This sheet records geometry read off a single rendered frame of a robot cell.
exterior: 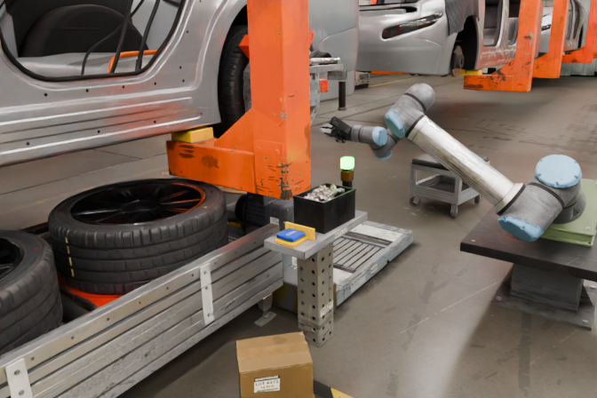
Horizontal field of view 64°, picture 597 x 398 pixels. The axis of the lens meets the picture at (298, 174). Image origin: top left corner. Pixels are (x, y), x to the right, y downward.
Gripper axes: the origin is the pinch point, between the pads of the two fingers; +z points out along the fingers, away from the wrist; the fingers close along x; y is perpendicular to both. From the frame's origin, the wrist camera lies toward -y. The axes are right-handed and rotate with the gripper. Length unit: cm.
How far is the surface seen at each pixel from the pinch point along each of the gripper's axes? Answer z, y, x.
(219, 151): -4, -59, -54
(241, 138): -14, -62, -49
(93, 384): -30, -82, -143
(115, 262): -6, -77, -111
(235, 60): 14, -61, -8
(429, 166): -35, 74, 27
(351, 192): -59, -43, -54
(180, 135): 21, -61, -51
